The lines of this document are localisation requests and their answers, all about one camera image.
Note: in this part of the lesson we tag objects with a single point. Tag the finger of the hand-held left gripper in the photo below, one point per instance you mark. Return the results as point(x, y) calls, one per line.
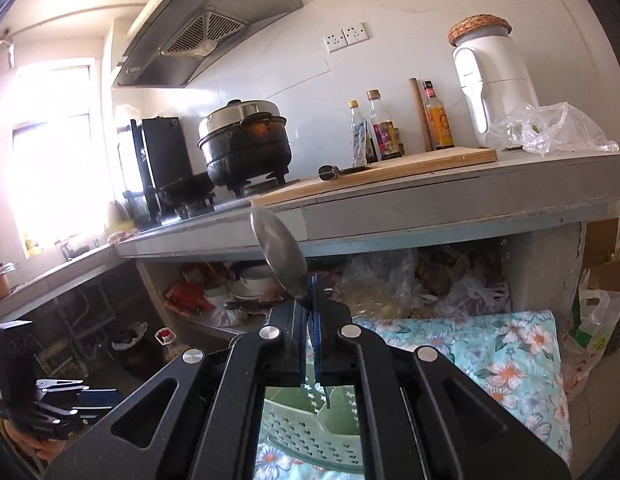
point(97, 400)
point(60, 420)

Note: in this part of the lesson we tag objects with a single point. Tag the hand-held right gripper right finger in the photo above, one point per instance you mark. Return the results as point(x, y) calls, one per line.
point(335, 355)

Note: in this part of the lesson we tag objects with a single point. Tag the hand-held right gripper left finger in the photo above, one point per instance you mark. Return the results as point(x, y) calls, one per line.
point(287, 350)

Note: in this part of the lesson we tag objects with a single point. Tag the green star-cut utensil holder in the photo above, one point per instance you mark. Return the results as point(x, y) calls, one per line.
point(300, 425)

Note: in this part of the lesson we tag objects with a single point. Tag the metal spoon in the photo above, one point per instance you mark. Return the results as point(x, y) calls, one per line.
point(280, 255)

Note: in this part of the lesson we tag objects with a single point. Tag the person's left hand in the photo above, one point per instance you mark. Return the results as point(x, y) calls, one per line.
point(40, 447)

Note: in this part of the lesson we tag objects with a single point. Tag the dark jar with plastic cover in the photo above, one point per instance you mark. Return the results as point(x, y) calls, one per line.
point(132, 355)

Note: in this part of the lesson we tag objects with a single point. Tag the plastic bag with brown contents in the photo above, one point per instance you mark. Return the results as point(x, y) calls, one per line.
point(225, 317)

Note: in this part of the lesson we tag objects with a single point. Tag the copper pot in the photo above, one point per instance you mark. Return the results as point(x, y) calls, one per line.
point(0, 285)

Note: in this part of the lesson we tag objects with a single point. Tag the pile of ceramic bowls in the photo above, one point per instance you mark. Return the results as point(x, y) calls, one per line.
point(255, 280)

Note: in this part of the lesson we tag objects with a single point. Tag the cooking oil bottle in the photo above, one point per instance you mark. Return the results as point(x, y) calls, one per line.
point(165, 338)

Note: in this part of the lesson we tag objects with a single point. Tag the crumpled clear plastic bags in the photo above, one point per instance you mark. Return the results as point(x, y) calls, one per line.
point(420, 280)

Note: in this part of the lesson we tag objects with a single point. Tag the red snack packets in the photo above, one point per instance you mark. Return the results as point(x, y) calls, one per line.
point(182, 297)

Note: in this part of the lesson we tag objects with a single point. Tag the floral light blue blanket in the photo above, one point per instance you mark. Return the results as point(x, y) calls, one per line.
point(490, 360)

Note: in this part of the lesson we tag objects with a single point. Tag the gas stove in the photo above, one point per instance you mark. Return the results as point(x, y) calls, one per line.
point(230, 200)

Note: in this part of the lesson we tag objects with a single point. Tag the black wok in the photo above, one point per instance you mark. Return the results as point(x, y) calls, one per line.
point(190, 187)

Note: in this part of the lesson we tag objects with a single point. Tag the wooden cutting board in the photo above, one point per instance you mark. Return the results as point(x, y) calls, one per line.
point(390, 170)

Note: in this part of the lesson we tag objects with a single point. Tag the black cooking pot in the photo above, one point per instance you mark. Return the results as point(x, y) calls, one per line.
point(250, 155)

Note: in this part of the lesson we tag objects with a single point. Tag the window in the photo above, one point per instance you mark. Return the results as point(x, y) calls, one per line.
point(55, 160)

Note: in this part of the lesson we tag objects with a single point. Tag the clear glass bottle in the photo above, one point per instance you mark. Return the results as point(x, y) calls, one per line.
point(357, 135)

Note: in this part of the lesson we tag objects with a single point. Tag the dark sauce bottle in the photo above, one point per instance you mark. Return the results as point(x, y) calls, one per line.
point(385, 135)

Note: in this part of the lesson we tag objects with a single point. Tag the black upright panel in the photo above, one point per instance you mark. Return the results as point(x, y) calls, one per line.
point(162, 155)

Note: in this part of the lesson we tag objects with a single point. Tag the steel pot lid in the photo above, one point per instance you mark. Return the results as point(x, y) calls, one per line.
point(235, 115)

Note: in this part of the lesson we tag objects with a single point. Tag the yellow label bottle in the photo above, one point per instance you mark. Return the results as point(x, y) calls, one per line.
point(438, 125)

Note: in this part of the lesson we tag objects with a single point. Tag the wooden rolling pin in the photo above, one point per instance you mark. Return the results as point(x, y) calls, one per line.
point(420, 115)

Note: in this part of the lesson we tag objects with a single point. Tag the white shopping bag green print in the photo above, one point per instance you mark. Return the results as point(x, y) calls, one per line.
point(590, 330)

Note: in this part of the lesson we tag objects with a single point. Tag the cardboard box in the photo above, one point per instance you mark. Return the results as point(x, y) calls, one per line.
point(602, 245)

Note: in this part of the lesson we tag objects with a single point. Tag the clear plastic bag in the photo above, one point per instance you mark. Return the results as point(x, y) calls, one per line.
point(555, 130)

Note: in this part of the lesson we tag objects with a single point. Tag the white electric kettle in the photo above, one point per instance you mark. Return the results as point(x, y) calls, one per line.
point(495, 80)

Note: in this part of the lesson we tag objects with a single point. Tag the steel range hood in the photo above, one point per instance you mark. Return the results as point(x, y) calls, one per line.
point(190, 25)

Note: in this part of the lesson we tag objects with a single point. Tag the wicker lid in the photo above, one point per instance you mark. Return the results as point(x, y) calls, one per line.
point(480, 27)

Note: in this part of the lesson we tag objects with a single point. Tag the white wall socket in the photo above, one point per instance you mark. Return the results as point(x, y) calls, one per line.
point(335, 41)
point(356, 34)

